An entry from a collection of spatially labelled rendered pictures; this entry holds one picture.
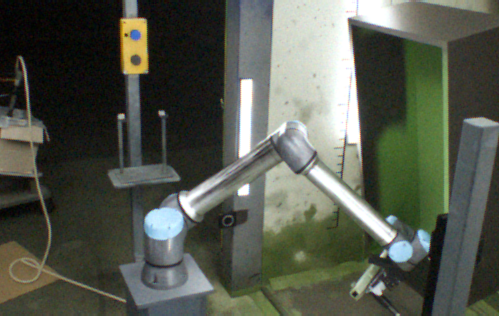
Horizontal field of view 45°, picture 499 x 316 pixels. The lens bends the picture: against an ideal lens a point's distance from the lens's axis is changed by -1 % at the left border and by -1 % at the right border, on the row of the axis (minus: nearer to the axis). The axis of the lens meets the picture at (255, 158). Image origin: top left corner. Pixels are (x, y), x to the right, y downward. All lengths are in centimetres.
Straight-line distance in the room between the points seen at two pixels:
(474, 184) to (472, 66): 113
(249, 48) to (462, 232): 197
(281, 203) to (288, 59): 80
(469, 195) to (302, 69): 207
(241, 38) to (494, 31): 123
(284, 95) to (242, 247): 87
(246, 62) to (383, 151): 80
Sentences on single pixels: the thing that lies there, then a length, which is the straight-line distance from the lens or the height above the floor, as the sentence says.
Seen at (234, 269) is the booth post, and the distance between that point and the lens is 342.
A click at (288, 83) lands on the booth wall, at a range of 313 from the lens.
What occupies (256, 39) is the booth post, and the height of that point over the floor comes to 146.
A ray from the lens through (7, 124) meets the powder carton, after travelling 427.
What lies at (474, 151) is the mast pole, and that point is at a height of 159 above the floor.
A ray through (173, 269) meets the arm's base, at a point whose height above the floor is 72.
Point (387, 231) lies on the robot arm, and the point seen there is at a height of 92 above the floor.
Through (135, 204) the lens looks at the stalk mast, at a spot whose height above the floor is 58.
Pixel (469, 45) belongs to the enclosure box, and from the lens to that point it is 224.
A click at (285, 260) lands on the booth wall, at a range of 354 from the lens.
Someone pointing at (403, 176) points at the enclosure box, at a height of 85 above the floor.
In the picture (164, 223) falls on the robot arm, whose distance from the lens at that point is 232.
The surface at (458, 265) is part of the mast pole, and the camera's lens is 125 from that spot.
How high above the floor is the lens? 194
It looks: 20 degrees down
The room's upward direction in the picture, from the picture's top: 2 degrees clockwise
